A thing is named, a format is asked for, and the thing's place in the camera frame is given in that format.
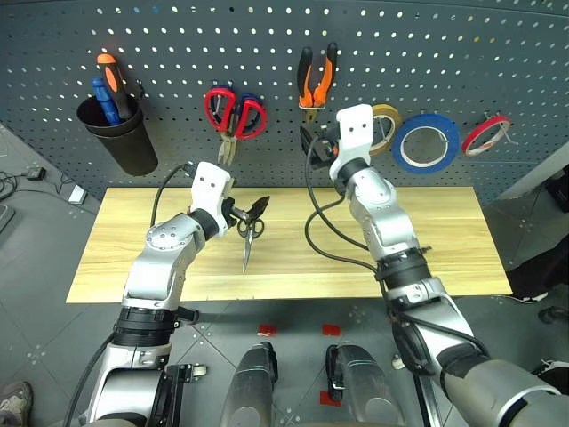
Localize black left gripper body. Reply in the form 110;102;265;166
220;197;251;230

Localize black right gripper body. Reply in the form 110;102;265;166
314;125;341;169

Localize black-handled steel scissors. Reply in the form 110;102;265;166
236;216;266;274

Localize tan tape roll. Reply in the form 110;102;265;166
368;103;404;157

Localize dark grey pegboard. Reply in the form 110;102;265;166
0;0;569;202

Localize blue tape roll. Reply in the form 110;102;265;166
390;112;461;174

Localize red tape roll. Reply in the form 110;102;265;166
461;115;513;158

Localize silver pegboard hook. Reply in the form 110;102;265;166
483;111;519;146

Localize orange and black pliers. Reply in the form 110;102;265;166
296;42;340;124

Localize black plastic cup holder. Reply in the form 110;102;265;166
76;94;160;177

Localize grey robot left leg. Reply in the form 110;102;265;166
220;342;279;427

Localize grey robot leg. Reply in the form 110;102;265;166
325;342;406;427
220;342;279;427

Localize orange and black screwdriver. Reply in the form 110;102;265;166
95;52;135;122

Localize black stand with caster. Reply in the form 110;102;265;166
149;362;209;427

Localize grey robot right leg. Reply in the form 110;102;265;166
325;342;406;427

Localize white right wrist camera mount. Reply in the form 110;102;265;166
334;104;375;177

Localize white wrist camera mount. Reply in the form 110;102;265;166
334;104;375;177
189;161;236;227

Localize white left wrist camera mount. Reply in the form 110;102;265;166
189;161;236;227

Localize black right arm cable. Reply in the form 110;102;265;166
303;135;386;280

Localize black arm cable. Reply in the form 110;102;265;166
303;135;386;280
151;163;197;226

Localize red-handled scissors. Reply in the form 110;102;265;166
204;87;269;141

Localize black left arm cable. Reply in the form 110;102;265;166
151;163;197;226

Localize blue-handled screwdriver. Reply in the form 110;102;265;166
91;77;123;127

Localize black floor cable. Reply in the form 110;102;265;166
0;173;75;202

